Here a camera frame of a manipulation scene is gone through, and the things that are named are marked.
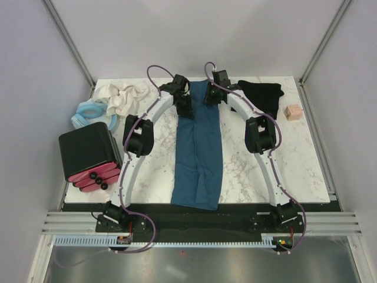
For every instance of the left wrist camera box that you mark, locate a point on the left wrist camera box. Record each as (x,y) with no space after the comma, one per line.
(181,82)

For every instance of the small pink cube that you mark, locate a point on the small pink cube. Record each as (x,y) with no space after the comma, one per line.
(293,112)

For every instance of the white cable duct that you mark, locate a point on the white cable duct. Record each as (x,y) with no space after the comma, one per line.
(117,241)

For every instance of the folded black t shirt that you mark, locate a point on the folded black t shirt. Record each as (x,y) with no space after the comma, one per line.
(261,96)

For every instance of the white t shirt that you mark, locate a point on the white t shirt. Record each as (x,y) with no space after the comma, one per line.
(121,99)

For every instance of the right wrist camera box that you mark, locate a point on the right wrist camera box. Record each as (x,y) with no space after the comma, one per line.
(221,78)

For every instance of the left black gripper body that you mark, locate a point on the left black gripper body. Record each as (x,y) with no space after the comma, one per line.
(184,108)

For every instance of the blue t shirt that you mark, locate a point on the blue t shirt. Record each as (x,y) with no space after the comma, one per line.
(198,169)

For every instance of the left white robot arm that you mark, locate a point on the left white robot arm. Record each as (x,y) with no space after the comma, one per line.
(139,134)

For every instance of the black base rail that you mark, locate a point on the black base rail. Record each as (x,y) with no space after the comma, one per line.
(166,222)

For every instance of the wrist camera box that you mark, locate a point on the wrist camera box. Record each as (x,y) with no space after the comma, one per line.
(181,82)
(221,78)

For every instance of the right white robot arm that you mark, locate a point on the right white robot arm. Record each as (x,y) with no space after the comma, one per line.
(262,137)

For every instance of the black pink drawer organizer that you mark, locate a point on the black pink drawer organizer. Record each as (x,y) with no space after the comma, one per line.
(90,157)

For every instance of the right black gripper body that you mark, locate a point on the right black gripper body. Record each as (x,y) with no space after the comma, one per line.
(211,98)

